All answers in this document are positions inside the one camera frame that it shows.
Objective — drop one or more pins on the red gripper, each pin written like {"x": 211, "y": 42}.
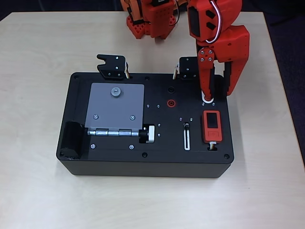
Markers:
{"x": 234, "y": 45}

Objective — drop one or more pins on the red robot arm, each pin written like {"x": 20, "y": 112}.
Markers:
{"x": 157, "y": 21}

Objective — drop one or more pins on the blue and red buttons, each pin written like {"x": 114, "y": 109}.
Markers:
{"x": 207, "y": 101}

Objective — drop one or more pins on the black banana socket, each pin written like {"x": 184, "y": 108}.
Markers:
{"x": 171, "y": 90}

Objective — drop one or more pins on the red banana socket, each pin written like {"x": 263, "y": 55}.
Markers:
{"x": 171, "y": 103}

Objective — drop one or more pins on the red display module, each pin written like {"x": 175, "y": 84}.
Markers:
{"x": 212, "y": 133}

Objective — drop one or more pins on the grey round door knob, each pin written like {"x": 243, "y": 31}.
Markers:
{"x": 116, "y": 91}

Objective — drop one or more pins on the black task board box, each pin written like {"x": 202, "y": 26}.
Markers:
{"x": 166, "y": 167}

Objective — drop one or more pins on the grey hinged door plate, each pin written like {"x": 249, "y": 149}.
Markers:
{"x": 114, "y": 107}

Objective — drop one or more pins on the silver metal door hinge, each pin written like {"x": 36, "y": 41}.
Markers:
{"x": 112, "y": 132}

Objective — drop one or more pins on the black probe holder bracket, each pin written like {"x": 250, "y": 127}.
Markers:
{"x": 188, "y": 69}
{"x": 112, "y": 65}

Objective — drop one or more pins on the black cylindrical post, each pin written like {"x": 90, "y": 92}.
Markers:
{"x": 70, "y": 140}

